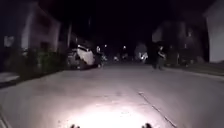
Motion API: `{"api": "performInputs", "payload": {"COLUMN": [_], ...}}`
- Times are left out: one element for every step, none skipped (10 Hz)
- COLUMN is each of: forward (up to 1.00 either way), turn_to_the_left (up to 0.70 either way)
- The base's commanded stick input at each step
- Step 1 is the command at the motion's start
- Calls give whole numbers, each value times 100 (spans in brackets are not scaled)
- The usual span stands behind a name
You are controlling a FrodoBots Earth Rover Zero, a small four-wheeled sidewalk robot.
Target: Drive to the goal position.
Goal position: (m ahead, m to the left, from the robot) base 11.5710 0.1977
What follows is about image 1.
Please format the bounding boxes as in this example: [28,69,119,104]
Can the grey asphalt road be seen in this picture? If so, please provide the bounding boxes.
[0,61,224,128]

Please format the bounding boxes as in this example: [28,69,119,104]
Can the white parked car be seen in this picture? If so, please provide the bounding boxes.
[66,44,104,70]

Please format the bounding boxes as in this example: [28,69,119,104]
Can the person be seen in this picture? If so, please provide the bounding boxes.
[152,45,167,71]

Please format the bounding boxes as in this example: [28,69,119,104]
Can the bushes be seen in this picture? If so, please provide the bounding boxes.
[6,48,68,79]

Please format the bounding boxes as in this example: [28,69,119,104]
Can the pale building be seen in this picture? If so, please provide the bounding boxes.
[0,3,62,56]
[203,0,224,64]

